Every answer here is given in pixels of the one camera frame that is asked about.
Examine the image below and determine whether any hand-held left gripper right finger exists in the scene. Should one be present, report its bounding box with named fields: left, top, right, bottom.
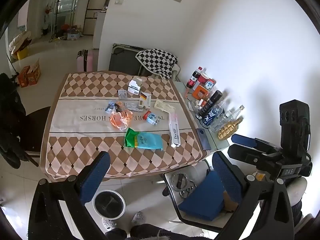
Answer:
left=212, top=151, right=294, bottom=240

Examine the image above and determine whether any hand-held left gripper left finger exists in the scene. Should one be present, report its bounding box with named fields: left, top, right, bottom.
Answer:
left=29, top=151, right=112, bottom=240

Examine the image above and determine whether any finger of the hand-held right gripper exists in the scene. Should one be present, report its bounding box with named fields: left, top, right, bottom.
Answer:
left=231, top=134, right=278, bottom=153
left=227, top=144, right=280, bottom=173

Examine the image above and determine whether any silver foil blister pack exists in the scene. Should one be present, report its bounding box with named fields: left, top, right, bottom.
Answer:
left=124, top=102, right=144, bottom=112

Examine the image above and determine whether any person's right forearm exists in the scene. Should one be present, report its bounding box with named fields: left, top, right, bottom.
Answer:
left=285, top=176, right=308, bottom=230

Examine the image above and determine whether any black white-rimmed trash bin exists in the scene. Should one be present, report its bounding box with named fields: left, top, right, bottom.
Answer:
left=92, top=189, right=126, bottom=219

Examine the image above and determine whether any gold grenade-shaped bottle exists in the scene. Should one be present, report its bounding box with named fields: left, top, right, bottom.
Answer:
left=217, top=117, right=243, bottom=140

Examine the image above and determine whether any brown cardboard box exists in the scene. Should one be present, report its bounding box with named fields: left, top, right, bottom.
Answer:
left=224, top=190, right=239, bottom=210

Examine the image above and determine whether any small white side table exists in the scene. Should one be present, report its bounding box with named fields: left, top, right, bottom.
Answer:
left=175, top=81, right=229, bottom=152

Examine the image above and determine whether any clear glass bottle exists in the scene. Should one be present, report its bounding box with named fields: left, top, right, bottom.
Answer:
left=210, top=105, right=245, bottom=133

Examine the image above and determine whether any blue cushion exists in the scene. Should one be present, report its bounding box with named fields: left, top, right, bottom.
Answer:
left=178, top=171, right=225, bottom=222

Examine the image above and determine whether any blue labelled bottle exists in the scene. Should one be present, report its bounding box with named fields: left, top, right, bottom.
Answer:
left=201, top=102, right=225, bottom=127

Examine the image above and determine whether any dark blue phone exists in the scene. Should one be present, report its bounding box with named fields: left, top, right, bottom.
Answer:
left=196, top=128, right=212, bottom=151

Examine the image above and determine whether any grey slipper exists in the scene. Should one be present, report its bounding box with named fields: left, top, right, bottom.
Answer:
left=101, top=217, right=117, bottom=230
left=131, top=211, right=145, bottom=224

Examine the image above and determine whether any black spray can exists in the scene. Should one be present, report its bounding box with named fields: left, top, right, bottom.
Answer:
left=196, top=90, right=223, bottom=120

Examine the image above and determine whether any green and blue packet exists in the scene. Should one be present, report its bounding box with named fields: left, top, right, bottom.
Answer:
left=124, top=127, right=163, bottom=152

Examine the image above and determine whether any brown checked printed tablecloth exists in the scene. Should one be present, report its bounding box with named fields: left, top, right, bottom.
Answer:
left=40, top=70, right=208, bottom=180

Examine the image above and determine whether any orange plastic bag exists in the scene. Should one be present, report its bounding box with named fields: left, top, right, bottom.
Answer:
left=110, top=101, right=133, bottom=130

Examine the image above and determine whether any black framed chair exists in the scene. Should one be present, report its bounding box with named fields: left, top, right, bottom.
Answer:
left=160, top=165, right=240, bottom=233

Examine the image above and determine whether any long white toothpaste box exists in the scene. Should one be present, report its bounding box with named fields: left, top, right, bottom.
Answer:
left=169, top=112, right=181, bottom=147

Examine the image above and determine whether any dark wooden chair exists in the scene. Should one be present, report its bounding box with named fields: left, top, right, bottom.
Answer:
left=24, top=106, right=52, bottom=167

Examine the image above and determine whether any red and blue small box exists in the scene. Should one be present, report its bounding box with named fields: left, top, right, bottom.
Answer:
left=144, top=110, right=160, bottom=127

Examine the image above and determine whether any cola bottle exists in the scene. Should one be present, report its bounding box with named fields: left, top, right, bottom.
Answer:
left=187, top=67, right=203, bottom=89

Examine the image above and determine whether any white box with flag print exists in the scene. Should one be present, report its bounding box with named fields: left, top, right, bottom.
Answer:
left=138, top=92, right=152, bottom=108

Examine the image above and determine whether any white green-striped medicine box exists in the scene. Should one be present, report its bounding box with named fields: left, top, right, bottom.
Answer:
left=127, top=76, right=144, bottom=95

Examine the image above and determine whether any pink suitcase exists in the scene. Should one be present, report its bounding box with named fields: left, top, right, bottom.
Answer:
left=77, top=49, right=99, bottom=72

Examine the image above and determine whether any black white checkered cloth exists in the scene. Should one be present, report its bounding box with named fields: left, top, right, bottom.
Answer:
left=136, top=48, right=178, bottom=79

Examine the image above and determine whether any dark folding bed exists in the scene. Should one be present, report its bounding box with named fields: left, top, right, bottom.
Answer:
left=109, top=43, right=150, bottom=77

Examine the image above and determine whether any orange cardboard box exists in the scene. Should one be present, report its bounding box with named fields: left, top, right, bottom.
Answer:
left=17, top=66, right=30, bottom=88
left=27, top=59, right=42, bottom=85

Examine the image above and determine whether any white bedding pile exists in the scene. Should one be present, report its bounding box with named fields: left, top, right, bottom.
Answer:
left=9, top=31, right=32, bottom=53

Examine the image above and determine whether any coat rack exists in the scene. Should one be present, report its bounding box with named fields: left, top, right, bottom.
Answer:
left=51, top=0, right=65, bottom=40

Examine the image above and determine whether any small metal ring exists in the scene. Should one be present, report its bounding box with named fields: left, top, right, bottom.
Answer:
left=180, top=180, right=197, bottom=198

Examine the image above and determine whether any large metal ring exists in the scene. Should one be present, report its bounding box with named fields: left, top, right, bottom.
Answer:
left=171, top=172, right=190, bottom=193

